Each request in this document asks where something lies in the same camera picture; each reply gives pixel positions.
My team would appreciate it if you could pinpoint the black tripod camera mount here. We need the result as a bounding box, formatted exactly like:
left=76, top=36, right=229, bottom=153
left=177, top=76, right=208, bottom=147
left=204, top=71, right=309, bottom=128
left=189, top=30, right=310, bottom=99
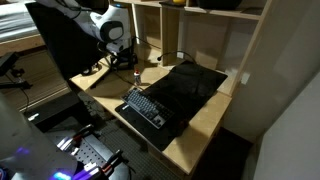
left=0, top=52, right=32, bottom=89

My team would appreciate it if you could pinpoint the white glue bottle red cap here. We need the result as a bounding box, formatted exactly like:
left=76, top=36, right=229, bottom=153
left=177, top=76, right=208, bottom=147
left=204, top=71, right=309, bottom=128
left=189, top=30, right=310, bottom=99
left=134, top=70, right=141, bottom=86

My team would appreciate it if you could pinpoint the black red clamp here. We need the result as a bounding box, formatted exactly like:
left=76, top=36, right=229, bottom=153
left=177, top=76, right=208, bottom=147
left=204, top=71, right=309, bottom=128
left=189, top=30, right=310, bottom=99
left=71, top=149, right=129, bottom=180
left=57, top=124, right=94, bottom=151

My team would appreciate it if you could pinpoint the black computer mouse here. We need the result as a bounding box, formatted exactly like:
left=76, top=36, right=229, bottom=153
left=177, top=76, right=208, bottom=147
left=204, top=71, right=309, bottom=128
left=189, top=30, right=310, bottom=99
left=169, top=121, right=188, bottom=137

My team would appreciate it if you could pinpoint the black plate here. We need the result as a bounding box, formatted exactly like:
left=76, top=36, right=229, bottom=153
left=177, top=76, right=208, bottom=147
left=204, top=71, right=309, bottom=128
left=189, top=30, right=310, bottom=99
left=159, top=0, right=186, bottom=7

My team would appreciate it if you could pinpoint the perforated metal breadboard base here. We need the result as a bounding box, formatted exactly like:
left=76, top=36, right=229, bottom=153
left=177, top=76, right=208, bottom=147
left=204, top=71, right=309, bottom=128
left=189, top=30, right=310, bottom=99
left=43, top=124, right=134, bottom=180

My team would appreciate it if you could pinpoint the black desk mat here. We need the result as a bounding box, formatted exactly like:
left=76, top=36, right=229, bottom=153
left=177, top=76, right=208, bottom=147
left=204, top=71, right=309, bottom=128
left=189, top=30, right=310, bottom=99
left=115, top=62, right=227, bottom=151

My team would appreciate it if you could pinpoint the black pouch case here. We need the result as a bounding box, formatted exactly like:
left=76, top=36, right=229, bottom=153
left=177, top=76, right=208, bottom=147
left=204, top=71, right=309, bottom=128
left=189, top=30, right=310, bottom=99
left=197, top=0, right=242, bottom=10

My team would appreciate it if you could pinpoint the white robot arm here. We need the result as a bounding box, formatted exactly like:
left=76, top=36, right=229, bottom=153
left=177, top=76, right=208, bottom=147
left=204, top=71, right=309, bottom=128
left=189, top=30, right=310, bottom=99
left=28, top=0, right=132, bottom=73

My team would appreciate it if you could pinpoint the grey mechanical keyboard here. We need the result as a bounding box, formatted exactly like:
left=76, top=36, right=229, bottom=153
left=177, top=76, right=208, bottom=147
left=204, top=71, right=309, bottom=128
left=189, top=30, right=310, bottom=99
left=121, top=88, right=174, bottom=129

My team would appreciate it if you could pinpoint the yellow rubber duck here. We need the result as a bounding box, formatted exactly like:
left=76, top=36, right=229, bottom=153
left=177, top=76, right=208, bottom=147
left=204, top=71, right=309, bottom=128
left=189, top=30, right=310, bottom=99
left=172, top=0, right=186, bottom=5

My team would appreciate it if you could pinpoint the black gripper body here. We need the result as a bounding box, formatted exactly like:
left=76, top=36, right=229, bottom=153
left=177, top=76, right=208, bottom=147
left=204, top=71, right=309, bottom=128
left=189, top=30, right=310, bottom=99
left=110, top=51, right=138, bottom=71

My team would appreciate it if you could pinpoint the black computer monitor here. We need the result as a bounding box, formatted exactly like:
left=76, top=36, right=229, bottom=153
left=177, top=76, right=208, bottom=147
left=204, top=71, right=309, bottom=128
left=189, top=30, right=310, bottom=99
left=26, top=2, right=103, bottom=80

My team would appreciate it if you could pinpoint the wooden shelf unit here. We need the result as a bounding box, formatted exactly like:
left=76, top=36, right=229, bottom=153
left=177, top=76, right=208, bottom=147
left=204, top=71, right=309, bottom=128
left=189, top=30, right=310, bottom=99
left=114, top=0, right=275, bottom=96

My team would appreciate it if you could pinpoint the black gooseneck microphone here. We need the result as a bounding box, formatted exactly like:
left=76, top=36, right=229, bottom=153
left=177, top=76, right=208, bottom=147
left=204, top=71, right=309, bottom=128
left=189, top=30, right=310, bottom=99
left=157, top=50, right=197, bottom=66

